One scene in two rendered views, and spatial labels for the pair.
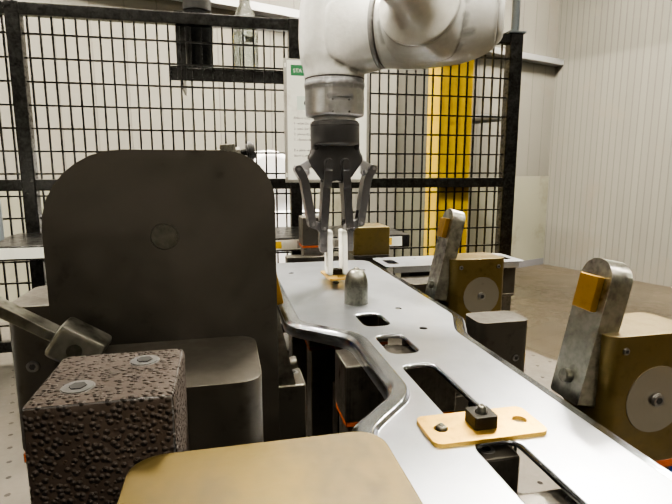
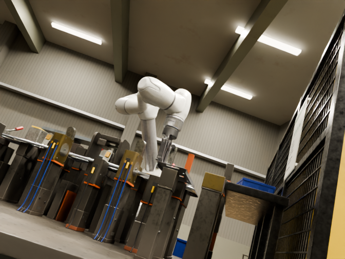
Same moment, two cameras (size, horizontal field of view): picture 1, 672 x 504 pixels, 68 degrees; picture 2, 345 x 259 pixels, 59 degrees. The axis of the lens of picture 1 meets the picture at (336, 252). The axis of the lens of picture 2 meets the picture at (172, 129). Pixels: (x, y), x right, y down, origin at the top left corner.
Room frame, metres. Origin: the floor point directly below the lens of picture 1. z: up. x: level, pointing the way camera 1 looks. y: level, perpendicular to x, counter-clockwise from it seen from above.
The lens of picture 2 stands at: (1.45, -1.23, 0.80)
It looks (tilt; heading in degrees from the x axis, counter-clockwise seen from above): 18 degrees up; 118
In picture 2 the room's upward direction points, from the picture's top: 19 degrees clockwise
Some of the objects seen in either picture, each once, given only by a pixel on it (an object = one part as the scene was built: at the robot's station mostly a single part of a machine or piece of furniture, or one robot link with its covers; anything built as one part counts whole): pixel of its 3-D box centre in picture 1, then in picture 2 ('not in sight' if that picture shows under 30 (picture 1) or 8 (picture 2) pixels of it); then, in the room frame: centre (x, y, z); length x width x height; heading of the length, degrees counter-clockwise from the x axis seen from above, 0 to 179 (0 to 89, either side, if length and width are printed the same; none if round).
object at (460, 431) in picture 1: (480, 419); not in sight; (0.32, -0.10, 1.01); 0.08 x 0.04 x 0.01; 102
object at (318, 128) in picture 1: (335, 151); (168, 138); (0.78, 0.00, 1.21); 0.08 x 0.07 x 0.09; 103
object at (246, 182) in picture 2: not in sight; (249, 198); (1.13, 0.43, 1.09); 0.30 x 0.17 x 0.13; 112
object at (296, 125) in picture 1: (326, 122); (297, 141); (1.34, 0.02, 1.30); 0.23 x 0.02 x 0.31; 103
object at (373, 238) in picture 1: (365, 305); (203, 221); (1.08, -0.07, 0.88); 0.08 x 0.08 x 0.36; 13
